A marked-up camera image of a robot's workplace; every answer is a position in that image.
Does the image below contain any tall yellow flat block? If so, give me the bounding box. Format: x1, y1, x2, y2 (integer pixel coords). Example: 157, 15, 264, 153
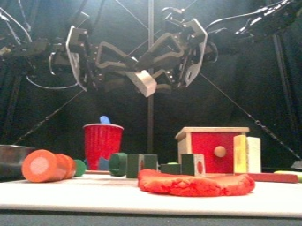
233, 134, 249, 175

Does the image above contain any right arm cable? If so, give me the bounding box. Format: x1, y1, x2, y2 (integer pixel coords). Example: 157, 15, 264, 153
205, 8, 269, 33

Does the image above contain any diagonal brace wire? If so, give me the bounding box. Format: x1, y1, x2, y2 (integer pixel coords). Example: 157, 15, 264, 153
14, 0, 200, 146

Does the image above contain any large orange toy carrot piece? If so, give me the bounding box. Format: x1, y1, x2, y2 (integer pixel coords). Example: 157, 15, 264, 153
22, 149, 69, 184

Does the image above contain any small blue toy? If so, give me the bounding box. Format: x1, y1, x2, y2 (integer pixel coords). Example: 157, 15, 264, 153
97, 156, 111, 171

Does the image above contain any brace wire with turnbuckle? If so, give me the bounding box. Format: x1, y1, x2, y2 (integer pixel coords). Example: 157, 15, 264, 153
114, 0, 302, 162

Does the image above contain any red plastic cup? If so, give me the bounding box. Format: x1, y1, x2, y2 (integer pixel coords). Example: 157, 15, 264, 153
83, 123, 126, 171

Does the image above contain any wooden box with red front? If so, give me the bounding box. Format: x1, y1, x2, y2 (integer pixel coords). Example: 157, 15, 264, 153
176, 126, 252, 175

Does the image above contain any white cutting board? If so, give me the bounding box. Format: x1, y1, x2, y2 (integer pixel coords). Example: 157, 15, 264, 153
0, 172, 302, 219

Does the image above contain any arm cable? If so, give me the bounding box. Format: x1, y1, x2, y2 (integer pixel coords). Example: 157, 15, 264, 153
205, 8, 269, 33
26, 74, 81, 91

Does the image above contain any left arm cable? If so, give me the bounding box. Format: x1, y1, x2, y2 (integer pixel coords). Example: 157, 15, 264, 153
26, 74, 81, 91

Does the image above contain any dark green toy ring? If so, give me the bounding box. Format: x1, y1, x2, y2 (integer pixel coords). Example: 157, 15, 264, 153
109, 152, 129, 177

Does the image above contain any yellow-green toy piece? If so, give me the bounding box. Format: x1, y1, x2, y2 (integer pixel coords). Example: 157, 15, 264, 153
274, 169, 302, 178

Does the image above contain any toy maki with red centre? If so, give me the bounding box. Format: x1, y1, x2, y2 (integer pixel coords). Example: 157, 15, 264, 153
181, 153, 206, 177

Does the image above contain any red play dough lump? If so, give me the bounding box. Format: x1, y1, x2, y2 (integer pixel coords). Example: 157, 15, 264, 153
137, 169, 257, 198

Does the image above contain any vertical metal frame pole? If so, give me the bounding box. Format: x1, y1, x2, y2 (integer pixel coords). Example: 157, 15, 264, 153
146, 0, 157, 154

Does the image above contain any green toy disc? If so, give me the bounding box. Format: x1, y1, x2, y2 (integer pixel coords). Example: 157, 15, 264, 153
74, 159, 89, 177

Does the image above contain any speckled white toy rice block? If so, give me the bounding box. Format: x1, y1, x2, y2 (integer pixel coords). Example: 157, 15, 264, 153
125, 69, 158, 99

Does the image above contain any metal bowl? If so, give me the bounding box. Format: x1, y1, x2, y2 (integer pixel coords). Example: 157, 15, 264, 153
0, 144, 38, 181

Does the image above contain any tall plain white block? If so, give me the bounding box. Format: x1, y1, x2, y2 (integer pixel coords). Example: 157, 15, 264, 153
248, 136, 264, 174

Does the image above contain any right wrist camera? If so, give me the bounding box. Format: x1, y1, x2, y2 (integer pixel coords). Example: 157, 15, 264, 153
162, 6, 188, 29

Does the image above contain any dark red flat bar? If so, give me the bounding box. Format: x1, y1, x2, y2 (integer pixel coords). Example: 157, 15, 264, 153
248, 172, 300, 184

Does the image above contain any black frame post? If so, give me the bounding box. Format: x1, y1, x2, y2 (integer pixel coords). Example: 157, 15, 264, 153
272, 34, 297, 143

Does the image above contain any small orange toy carrot piece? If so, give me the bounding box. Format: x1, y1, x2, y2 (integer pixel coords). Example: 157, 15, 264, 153
55, 153, 78, 180

